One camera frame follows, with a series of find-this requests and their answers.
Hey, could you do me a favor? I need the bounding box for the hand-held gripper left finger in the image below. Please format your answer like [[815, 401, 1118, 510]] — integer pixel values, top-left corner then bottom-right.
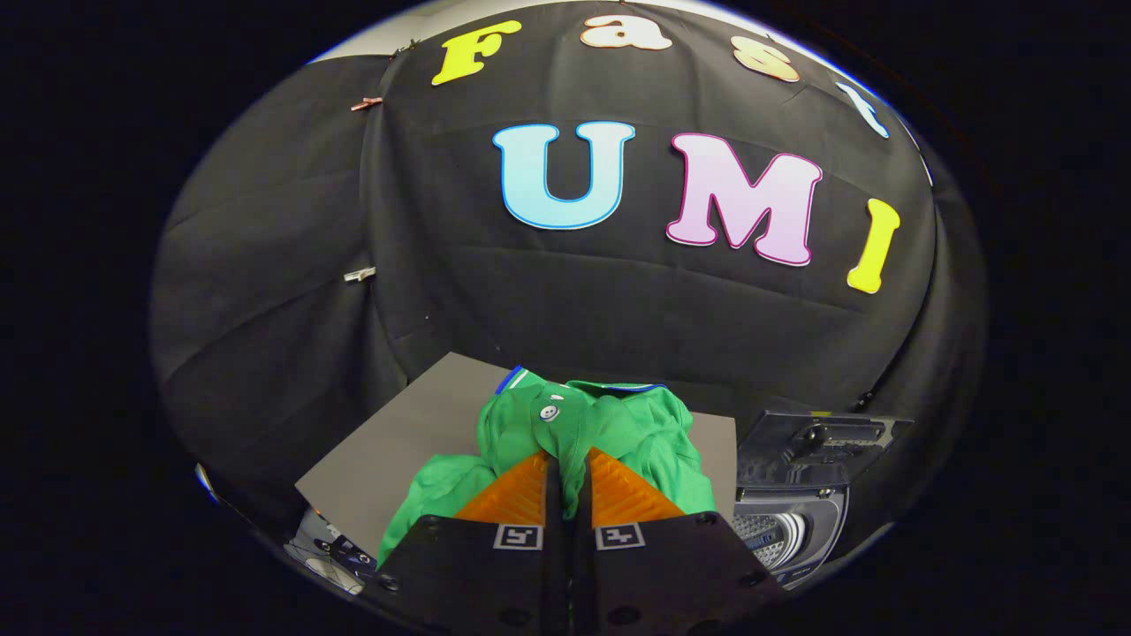
[[358, 449, 573, 636]]

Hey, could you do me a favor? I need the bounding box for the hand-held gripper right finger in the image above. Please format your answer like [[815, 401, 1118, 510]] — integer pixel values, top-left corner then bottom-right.
[[574, 446, 792, 636]]

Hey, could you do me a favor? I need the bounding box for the small dark device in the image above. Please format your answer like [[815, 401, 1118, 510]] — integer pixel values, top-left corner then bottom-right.
[[314, 534, 381, 584]]

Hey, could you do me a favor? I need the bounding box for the grey table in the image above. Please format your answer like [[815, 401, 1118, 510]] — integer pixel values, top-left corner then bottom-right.
[[294, 352, 739, 557]]

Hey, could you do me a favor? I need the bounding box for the green polo shirt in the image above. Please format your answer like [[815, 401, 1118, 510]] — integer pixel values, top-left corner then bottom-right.
[[378, 367, 717, 566]]

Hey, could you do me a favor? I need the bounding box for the dark washing machine lid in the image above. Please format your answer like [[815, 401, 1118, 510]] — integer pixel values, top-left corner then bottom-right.
[[738, 409, 915, 488]]

